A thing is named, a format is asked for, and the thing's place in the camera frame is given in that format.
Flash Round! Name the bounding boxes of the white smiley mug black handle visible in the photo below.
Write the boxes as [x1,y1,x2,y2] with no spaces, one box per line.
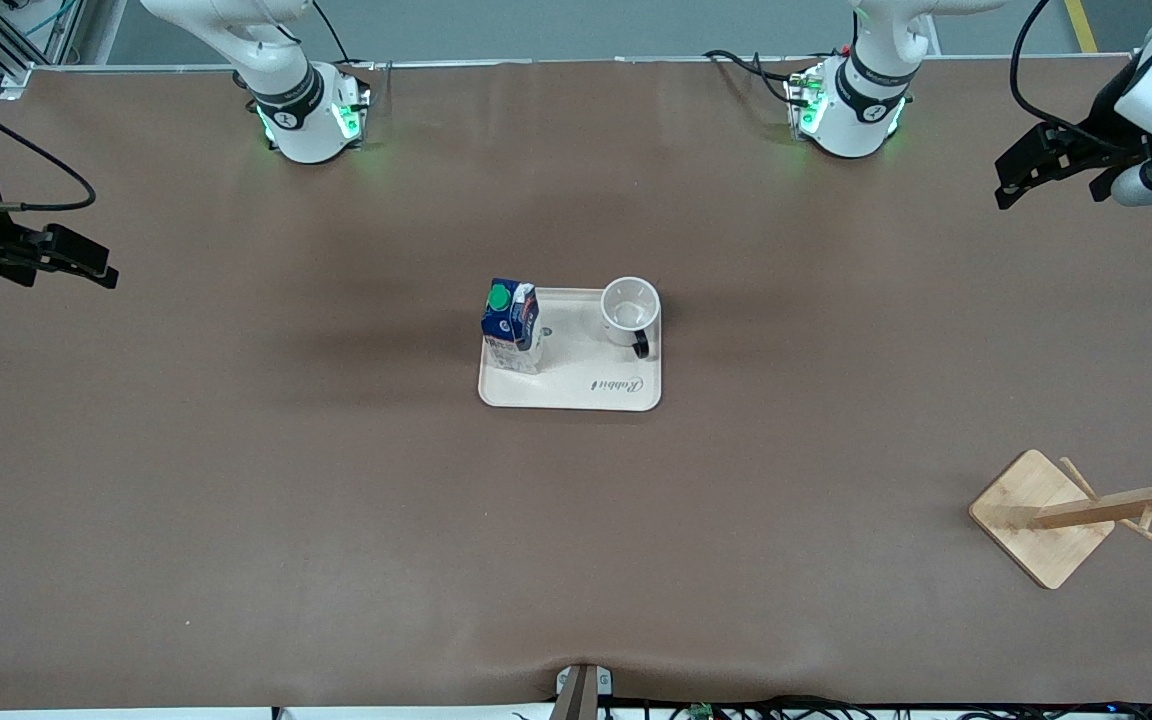
[600,277,662,361]

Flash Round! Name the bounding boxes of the blue white milk carton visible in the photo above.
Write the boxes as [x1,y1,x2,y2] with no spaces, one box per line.
[481,278,545,376]

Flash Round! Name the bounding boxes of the cream rabbit print tray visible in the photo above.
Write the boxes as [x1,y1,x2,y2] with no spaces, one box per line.
[478,288,663,412]

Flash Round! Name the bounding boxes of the wooden mug rack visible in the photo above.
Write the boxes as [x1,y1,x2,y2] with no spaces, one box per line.
[968,427,1152,591]

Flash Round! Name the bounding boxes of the brown table cover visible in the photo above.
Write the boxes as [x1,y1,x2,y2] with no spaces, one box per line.
[0,55,1152,713]

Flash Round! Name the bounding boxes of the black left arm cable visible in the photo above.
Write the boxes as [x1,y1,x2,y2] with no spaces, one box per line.
[1009,0,1137,154]

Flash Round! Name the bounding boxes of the black left base cable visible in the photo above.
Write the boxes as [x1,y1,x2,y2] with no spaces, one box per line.
[703,48,817,113]

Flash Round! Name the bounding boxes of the black base cable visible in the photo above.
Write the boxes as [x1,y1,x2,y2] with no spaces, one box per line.
[311,0,382,73]
[703,48,817,113]

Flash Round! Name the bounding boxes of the black right base cable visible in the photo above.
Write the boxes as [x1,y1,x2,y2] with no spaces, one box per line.
[311,0,382,73]

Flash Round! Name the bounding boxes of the metal table edge bracket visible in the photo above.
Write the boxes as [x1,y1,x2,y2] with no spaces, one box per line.
[554,663,615,720]

